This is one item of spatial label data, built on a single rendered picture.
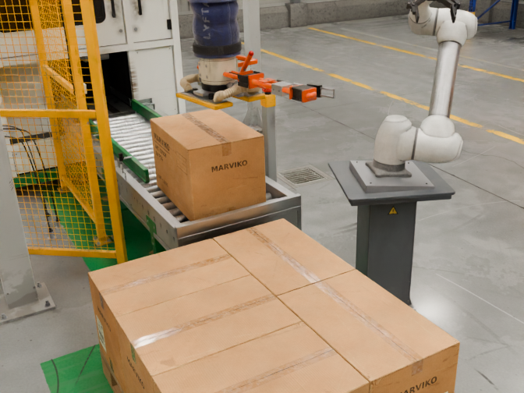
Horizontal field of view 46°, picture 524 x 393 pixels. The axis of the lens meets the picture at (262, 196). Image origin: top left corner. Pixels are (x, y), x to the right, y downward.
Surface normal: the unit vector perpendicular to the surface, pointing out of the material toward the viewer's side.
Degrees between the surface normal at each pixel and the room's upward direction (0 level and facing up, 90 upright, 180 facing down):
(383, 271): 90
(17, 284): 90
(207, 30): 73
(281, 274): 0
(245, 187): 90
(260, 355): 0
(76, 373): 0
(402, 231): 90
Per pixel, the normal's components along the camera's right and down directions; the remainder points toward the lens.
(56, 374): -0.04, -0.91
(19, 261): 0.49, 0.33
